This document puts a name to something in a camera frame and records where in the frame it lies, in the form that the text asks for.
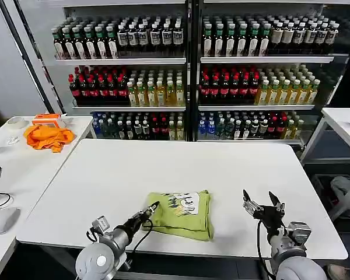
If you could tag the small white side table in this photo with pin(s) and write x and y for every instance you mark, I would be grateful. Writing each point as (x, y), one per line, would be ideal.
(341, 125)

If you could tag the shelf rack with drink bottles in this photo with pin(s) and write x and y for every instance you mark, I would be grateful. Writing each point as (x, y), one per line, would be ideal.
(192, 87)

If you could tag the yellow-green printed shirt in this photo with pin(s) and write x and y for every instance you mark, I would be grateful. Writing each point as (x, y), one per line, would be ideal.
(181, 216)

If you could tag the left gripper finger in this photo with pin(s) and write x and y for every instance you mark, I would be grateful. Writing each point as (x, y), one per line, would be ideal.
(149, 208)
(151, 213)

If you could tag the black metal frame pole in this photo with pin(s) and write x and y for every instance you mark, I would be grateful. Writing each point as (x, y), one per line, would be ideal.
(26, 55)

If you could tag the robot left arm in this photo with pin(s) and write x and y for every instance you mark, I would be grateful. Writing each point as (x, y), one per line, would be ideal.
(96, 259)

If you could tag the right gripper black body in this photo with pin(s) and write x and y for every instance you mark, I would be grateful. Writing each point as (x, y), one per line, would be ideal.
(269, 217)

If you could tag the long white side table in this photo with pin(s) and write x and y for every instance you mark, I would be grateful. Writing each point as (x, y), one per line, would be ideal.
(32, 175)

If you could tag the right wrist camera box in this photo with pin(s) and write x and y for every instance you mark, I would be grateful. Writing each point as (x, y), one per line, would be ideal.
(299, 231)

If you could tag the orange crumpled cloth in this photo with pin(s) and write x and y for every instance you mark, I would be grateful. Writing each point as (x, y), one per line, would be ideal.
(46, 138)

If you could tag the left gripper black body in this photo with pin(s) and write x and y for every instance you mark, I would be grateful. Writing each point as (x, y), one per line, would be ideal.
(135, 223)

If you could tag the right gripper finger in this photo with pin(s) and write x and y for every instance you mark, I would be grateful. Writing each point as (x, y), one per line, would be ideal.
(250, 205)
(278, 205)

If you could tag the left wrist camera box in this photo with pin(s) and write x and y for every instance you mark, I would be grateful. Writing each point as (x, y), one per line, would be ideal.
(100, 224)

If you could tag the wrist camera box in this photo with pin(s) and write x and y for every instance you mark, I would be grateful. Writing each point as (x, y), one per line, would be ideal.
(299, 231)
(100, 224)

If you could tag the person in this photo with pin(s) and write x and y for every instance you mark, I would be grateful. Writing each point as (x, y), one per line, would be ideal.
(341, 185)

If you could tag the grey computer mouse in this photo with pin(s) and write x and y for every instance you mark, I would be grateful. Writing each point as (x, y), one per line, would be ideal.
(4, 221)

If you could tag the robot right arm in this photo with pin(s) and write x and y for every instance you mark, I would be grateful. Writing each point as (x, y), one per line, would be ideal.
(297, 268)

